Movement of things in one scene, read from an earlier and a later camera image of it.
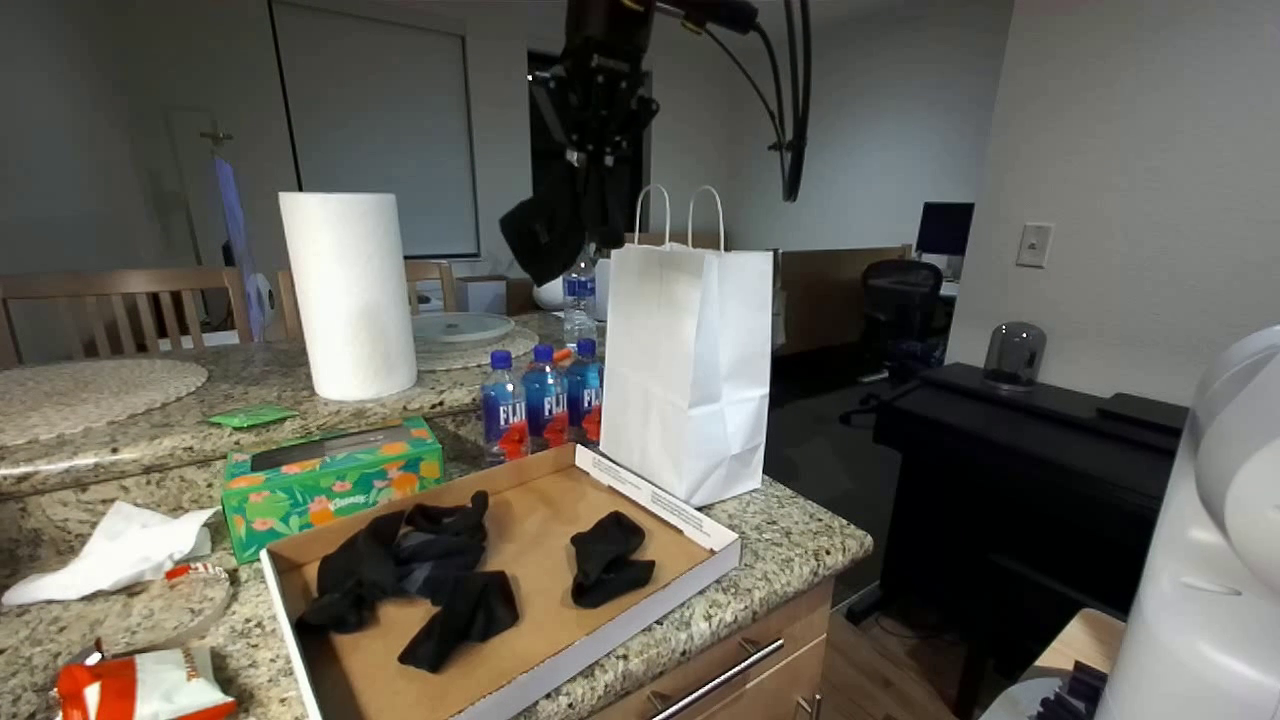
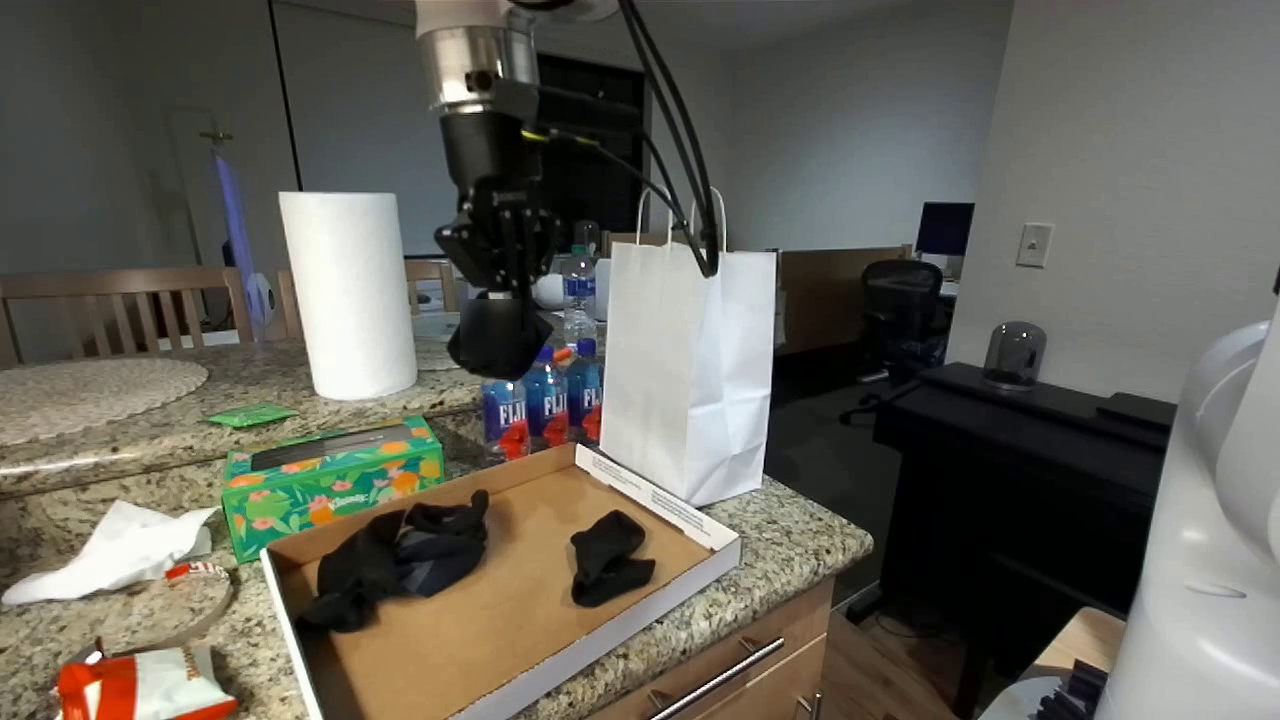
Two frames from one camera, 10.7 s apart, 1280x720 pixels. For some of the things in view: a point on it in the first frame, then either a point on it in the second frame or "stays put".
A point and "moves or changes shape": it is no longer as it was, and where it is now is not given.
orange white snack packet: x=143 y=686 stays put
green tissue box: x=295 y=485 stays put
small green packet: x=248 y=416 stays put
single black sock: x=606 y=562 stays put
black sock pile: x=421 y=548 moves or changes shape
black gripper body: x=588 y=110 to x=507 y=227
